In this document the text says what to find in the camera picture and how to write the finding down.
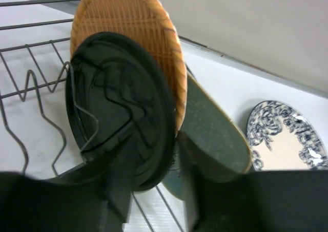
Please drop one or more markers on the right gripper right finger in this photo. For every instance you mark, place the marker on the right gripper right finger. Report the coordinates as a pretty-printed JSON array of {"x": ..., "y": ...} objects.
[{"x": 218, "y": 199}]

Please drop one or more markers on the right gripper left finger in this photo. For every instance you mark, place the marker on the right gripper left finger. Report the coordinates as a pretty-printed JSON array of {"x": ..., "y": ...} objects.
[{"x": 95, "y": 196}]

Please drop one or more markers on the light green rectangular plate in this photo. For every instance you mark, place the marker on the light green rectangular plate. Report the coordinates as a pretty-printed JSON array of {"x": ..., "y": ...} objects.
[{"x": 210, "y": 128}]

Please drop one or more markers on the glossy black round plate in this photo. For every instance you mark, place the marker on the glossy black round plate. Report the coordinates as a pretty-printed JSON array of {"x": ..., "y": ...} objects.
[{"x": 115, "y": 89}]

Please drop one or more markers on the round woven bamboo plate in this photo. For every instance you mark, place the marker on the round woven bamboo plate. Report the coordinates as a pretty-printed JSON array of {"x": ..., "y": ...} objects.
[{"x": 147, "y": 23}]

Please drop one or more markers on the blue floral round plate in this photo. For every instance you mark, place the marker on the blue floral round plate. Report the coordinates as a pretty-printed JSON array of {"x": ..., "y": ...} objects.
[{"x": 282, "y": 139}]

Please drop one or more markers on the grey wire dish rack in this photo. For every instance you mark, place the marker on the grey wire dish rack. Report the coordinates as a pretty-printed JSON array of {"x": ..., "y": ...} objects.
[{"x": 36, "y": 137}]

